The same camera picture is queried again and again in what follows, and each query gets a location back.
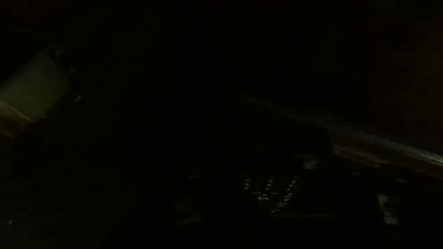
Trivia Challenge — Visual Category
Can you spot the black remote control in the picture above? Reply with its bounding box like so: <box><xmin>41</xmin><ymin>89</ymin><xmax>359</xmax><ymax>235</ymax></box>
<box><xmin>232</xmin><ymin>123</ymin><xmax>336</xmax><ymax>220</ymax></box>

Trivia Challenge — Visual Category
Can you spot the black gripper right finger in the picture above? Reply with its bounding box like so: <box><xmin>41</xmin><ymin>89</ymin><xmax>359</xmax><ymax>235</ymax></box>
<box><xmin>358</xmin><ymin>181</ymin><xmax>405</xmax><ymax>244</ymax></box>

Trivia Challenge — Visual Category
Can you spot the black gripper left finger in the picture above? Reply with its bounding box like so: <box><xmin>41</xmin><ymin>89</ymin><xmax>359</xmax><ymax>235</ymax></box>
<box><xmin>168</xmin><ymin>165</ymin><xmax>218</xmax><ymax>230</ymax></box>

